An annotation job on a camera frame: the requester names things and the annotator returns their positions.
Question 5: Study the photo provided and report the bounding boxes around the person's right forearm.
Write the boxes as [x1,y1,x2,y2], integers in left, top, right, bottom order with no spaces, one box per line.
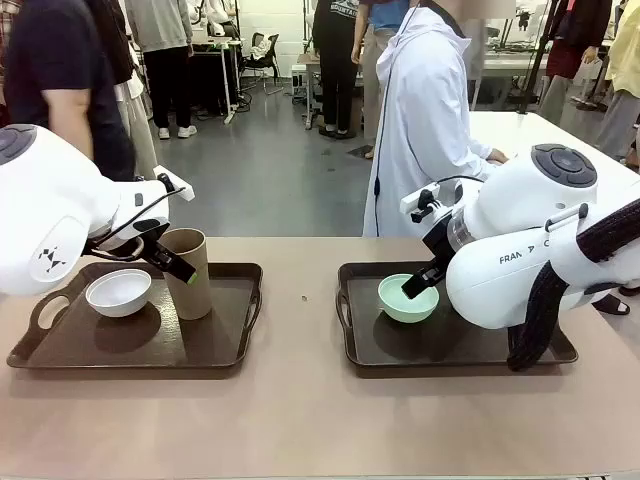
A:
[439,133,494,174]

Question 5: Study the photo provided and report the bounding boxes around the pale green bowl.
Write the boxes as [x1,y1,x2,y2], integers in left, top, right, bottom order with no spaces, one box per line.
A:
[377,273,441,325]

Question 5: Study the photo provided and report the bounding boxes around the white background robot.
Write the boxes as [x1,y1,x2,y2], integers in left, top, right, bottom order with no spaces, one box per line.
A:
[189,0,241,39]

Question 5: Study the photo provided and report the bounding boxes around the person in dark red top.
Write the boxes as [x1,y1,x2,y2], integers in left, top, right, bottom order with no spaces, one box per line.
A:
[538,0,615,132]

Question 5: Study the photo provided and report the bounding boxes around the person in grey shirt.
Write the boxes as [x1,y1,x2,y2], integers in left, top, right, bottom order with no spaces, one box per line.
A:
[123,0,200,140]

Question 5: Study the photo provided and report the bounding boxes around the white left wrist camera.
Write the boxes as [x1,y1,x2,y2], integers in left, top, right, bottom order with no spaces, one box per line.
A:
[149,164,195,202]

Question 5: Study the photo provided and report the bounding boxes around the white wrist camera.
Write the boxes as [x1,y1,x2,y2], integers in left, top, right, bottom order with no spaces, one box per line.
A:
[149,164,195,202]
[400,183,441,224]

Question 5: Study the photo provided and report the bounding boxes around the person in blue shirt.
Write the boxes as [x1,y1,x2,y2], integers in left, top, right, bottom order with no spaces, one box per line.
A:
[351,0,412,160]

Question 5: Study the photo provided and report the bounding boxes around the foot in black sandal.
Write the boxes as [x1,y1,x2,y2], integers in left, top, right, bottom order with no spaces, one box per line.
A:
[592,284,640,317]

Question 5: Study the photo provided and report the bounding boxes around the black office chair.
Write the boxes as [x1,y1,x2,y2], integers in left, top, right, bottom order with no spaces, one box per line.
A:
[238,32,285,96]

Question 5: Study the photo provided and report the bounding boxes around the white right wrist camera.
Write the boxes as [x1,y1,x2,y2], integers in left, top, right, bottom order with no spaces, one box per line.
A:
[400,183,441,224]

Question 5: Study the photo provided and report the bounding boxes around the dark brown serving tray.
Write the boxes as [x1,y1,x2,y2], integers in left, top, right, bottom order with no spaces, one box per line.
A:
[335,260,580,367]
[6,262,265,370]

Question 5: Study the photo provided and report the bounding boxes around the person in plaid shirt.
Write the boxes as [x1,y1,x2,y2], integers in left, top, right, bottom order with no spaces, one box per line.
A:
[0,0,16,114]

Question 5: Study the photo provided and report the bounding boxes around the black cord on coat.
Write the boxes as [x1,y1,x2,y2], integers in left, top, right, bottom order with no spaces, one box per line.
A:
[371,0,420,198]

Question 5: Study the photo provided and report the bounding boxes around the desk with white legs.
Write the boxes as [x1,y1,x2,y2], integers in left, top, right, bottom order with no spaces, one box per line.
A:
[189,37,246,125]

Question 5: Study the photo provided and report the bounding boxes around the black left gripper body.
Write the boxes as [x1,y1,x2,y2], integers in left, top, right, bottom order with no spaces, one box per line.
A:
[87,217,174,264]

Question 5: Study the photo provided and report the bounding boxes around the black right camera cable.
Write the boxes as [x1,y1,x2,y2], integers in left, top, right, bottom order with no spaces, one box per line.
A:
[433,174,485,189]

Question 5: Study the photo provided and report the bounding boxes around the black pole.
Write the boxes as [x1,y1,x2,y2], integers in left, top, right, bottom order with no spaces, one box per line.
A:
[517,0,554,117]

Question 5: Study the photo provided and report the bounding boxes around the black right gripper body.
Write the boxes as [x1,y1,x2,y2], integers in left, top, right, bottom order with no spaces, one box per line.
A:
[421,218,455,275]

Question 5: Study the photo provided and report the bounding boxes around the white bowl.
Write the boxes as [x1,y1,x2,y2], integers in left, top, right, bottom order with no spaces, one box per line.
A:
[84,268,153,319]

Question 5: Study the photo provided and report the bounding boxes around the person in yellow shirt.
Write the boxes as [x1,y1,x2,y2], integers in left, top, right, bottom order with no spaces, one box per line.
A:
[593,0,640,164]

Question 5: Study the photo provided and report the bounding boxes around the small wooden desk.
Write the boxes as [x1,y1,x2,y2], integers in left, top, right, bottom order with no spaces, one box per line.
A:
[292,52,324,132]

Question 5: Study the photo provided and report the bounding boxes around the tall brown cup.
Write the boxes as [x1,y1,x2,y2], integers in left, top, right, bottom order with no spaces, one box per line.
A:
[158,228,214,321]

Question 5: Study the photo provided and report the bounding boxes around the grey workbench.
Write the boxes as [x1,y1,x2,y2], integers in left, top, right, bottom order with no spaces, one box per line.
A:
[479,42,551,111]

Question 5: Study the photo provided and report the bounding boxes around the black braided cable sleeve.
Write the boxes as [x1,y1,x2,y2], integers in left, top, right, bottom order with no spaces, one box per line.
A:
[507,199,640,372]

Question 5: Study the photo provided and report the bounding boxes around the person in black T-shirt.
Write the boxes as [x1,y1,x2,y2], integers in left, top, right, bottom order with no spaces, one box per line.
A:
[310,0,362,140]

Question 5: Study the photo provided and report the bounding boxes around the person in white hooded coat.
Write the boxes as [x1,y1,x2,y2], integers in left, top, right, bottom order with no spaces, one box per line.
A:
[362,0,511,238]

